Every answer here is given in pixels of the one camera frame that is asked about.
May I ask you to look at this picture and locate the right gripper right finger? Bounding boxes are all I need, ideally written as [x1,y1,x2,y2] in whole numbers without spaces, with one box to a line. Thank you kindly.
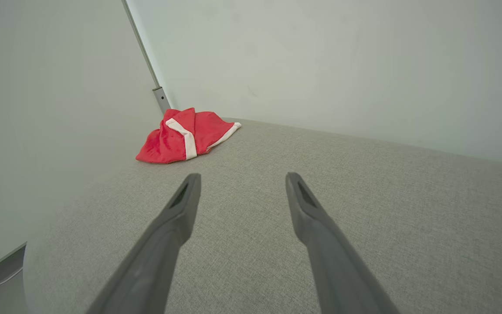
[285,172,401,314]

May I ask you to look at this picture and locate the grey metal partition post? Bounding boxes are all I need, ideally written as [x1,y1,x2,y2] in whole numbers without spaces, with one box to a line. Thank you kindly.
[121,0,172,115]

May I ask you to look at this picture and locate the red shorts with white stripe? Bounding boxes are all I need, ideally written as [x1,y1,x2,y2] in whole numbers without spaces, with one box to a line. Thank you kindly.
[136,108,242,165]

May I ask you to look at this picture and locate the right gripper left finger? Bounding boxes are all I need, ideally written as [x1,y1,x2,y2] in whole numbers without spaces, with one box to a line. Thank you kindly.
[86,173,202,314]

